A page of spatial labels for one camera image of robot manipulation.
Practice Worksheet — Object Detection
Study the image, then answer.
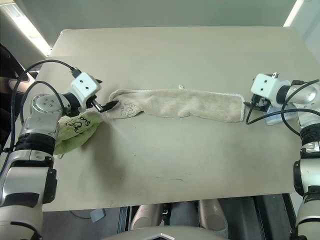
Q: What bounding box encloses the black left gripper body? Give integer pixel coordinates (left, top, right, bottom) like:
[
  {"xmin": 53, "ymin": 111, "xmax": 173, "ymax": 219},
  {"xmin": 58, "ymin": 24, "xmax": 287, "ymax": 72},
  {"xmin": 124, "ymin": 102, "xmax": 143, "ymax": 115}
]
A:
[{"xmin": 83, "ymin": 93, "xmax": 102, "ymax": 112}]

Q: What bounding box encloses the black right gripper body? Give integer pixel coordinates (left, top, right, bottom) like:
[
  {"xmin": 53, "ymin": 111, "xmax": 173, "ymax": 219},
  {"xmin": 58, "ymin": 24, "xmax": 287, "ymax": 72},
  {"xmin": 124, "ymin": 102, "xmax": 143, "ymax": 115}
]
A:
[{"xmin": 251, "ymin": 93, "xmax": 272, "ymax": 113}]

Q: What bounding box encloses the beige terry towel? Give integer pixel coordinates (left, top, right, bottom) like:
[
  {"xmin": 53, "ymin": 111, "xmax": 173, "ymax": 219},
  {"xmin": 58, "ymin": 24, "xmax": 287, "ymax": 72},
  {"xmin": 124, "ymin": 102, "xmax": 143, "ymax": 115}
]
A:
[{"xmin": 104, "ymin": 84, "xmax": 246, "ymax": 124}]

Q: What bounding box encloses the light green printed towel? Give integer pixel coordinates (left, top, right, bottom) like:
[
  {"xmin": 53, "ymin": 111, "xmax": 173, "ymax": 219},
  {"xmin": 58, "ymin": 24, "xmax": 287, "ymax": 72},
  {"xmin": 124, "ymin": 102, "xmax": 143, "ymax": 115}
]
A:
[{"xmin": 53, "ymin": 110, "xmax": 105, "ymax": 159}]

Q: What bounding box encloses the pale blue folded cloth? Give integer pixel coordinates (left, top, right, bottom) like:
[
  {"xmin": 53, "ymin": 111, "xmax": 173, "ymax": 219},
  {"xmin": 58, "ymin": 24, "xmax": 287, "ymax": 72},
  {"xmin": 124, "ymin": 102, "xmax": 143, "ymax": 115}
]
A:
[{"xmin": 264, "ymin": 104, "xmax": 300, "ymax": 126}]

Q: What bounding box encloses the grey flat floor object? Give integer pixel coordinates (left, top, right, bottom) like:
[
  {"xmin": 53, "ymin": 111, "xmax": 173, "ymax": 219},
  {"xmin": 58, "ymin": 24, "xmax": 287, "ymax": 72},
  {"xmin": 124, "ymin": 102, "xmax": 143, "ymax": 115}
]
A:
[{"xmin": 90, "ymin": 207, "xmax": 106, "ymax": 223}]

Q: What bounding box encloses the beige rounded leg shell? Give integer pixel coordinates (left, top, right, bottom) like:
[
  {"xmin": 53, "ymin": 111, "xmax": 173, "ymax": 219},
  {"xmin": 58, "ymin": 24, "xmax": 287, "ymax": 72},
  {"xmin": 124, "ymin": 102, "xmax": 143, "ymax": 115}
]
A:
[
  {"xmin": 129, "ymin": 204, "xmax": 164, "ymax": 231},
  {"xmin": 198, "ymin": 198, "xmax": 230, "ymax": 232}
]

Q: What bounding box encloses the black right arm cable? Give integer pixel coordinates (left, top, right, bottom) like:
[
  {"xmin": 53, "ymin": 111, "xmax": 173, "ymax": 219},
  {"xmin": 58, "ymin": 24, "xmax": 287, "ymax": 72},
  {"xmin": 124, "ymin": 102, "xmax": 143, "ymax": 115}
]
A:
[{"xmin": 245, "ymin": 79, "xmax": 320, "ymax": 137}]

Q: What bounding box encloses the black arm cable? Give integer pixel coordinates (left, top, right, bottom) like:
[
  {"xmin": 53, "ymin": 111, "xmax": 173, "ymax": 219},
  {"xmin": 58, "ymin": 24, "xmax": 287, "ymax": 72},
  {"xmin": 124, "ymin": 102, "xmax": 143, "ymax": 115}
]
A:
[
  {"xmin": 245, "ymin": 79, "xmax": 320, "ymax": 137},
  {"xmin": 3, "ymin": 59, "xmax": 82, "ymax": 154}
]

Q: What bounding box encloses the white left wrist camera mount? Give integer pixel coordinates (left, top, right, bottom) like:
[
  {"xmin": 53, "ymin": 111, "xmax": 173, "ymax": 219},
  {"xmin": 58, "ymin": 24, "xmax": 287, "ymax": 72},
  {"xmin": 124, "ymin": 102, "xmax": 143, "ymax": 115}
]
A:
[{"xmin": 70, "ymin": 72, "xmax": 102, "ymax": 104}]

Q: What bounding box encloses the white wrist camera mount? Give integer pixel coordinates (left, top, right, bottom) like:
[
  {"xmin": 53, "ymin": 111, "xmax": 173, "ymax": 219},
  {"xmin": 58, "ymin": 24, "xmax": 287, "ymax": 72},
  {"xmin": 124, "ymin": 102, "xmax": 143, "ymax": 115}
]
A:
[
  {"xmin": 250, "ymin": 72, "xmax": 291, "ymax": 108},
  {"xmin": 70, "ymin": 72, "xmax": 102, "ymax": 104}
]

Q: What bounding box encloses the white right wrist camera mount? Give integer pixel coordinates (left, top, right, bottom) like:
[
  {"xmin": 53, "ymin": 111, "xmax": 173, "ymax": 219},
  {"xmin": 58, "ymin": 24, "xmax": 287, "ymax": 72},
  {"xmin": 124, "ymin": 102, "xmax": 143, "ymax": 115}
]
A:
[{"xmin": 250, "ymin": 72, "xmax": 291, "ymax": 108}]

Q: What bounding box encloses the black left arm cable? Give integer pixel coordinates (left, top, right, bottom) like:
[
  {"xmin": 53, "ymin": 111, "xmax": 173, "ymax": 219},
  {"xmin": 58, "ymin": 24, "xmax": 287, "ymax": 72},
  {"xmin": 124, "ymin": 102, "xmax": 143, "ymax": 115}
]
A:
[{"xmin": 3, "ymin": 59, "xmax": 82, "ymax": 154}]

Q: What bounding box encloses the thin dark floor cable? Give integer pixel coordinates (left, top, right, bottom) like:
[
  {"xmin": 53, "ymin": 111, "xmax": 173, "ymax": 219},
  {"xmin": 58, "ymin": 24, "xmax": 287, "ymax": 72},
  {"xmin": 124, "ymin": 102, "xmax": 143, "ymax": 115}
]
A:
[{"xmin": 69, "ymin": 210, "xmax": 92, "ymax": 220}]

